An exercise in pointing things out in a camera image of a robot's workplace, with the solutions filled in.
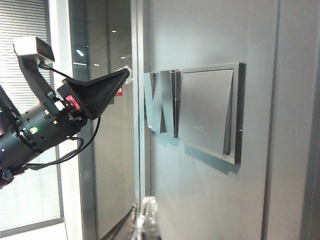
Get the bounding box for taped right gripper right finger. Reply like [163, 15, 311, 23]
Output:
[140, 196, 161, 240]

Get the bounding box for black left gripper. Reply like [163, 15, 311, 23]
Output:
[46, 65, 134, 126]

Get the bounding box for white window blinds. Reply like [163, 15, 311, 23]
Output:
[0, 0, 62, 232]

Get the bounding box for gray wrist camera with mount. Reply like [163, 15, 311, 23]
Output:
[13, 35, 56, 111]

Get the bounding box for narrow gray rocker switch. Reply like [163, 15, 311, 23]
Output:
[159, 70, 176, 139]
[171, 70, 182, 139]
[144, 72, 163, 134]

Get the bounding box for gray wall switch plate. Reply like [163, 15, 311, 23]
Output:
[143, 61, 247, 165]

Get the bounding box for black camera cable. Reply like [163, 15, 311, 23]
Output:
[24, 62, 102, 171]

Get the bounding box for clear glass wall panel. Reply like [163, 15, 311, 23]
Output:
[68, 0, 140, 240]

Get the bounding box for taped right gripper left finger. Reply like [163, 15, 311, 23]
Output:
[129, 203, 142, 240]

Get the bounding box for gray metal partition column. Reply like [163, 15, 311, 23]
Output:
[136, 0, 320, 240]

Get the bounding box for wide gray rocker switch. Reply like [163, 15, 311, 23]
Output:
[179, 69, 235, 156]

